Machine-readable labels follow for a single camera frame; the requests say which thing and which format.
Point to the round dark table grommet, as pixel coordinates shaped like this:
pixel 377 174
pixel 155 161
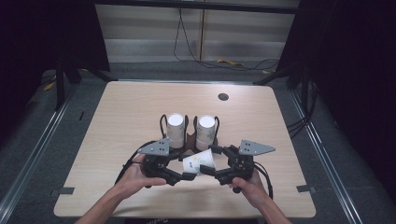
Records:
pixel 223 96

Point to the yellow floor tag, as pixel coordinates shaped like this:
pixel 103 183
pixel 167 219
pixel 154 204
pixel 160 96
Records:
pixel 49 86

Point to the person's right hand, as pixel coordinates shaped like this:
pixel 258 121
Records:
pixel 252 189

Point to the black overhead bar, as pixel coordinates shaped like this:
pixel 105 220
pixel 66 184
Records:
pixel 199 6

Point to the person's left hand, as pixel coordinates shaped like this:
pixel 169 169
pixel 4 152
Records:
pixel 134 180

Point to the small yellow floor scrap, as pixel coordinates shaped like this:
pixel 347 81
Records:
pixel 266 72

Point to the black curtain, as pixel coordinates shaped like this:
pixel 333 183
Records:
pixel 37 37
pixel 351 62

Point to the single printed white paper cup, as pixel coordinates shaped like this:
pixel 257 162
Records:
pixel 199 161

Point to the black metal stand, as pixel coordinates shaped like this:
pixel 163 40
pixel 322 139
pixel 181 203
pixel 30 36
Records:
pixel 59 87
pixel 303 87

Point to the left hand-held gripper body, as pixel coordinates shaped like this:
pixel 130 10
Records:
pixel 155 163

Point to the metal bar behind table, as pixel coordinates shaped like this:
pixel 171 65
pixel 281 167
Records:
pixel 186 81

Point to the grey tape piece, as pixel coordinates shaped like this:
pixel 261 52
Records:
pixel 305 188
pixel 66 190

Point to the metal floor rail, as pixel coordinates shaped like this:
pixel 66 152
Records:
pixel 37 146
pixel 327 161

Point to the small black floor strip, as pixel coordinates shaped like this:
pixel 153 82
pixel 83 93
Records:
pixel 81 115

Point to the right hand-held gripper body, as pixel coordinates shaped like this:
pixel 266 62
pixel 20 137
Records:
pixel 239 168

